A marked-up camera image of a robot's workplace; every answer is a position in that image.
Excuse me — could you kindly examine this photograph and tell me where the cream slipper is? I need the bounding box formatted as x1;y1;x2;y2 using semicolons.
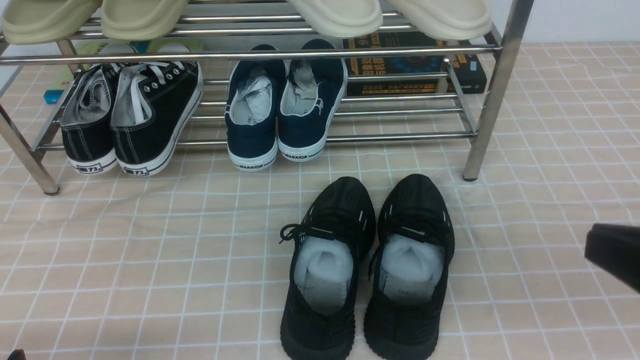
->
388;0;493;41
288;0;383;39

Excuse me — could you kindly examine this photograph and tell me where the olive green slipper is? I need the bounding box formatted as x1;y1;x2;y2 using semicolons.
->
100;0;189;41
1;0;102;45

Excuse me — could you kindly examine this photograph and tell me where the cream slipper right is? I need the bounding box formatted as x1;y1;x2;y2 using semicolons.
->
388;0;493;41

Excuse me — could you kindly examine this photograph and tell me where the olive green slipper far left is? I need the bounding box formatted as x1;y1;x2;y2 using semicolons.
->
1;0;102;45

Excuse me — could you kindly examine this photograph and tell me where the dark object bottom left corner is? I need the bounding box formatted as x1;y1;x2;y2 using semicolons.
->
7;349;26;360

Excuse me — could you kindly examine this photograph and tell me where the black canvas sneaker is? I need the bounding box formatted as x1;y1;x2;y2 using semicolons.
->
110;61;204;178
59;63;122;175

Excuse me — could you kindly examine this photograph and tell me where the navy warrior sneaker right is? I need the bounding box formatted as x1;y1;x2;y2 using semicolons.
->
278;58;349;162

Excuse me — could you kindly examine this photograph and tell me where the black canvas sneaker left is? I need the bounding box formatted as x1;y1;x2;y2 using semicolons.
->
59;63;122;175

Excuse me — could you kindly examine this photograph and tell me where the stainless steel shoe rack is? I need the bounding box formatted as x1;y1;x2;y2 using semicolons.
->
1;0;534;196

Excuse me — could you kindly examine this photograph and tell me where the navy warrior sneaker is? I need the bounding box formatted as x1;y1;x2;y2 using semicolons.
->
278;58;349;162
224;58;288;172

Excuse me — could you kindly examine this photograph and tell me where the black canvas sneaker right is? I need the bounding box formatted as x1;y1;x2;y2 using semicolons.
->
110;61;204;178

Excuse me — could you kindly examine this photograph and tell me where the small blue box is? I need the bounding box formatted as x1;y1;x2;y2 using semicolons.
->
43;89;65;105

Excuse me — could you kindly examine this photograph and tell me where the black knit sneaker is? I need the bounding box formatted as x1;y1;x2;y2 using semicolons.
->
279;177;377;360
363;173;455;360

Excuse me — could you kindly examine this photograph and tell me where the cream slipper left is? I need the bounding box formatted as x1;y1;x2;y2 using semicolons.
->
288;0;383;39

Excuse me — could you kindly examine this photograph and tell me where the navy warrior sneaker left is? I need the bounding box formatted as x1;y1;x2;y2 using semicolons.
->
224;58;288;172

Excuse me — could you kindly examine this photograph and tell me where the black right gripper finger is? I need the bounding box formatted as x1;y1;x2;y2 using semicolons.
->
583;223;640;293

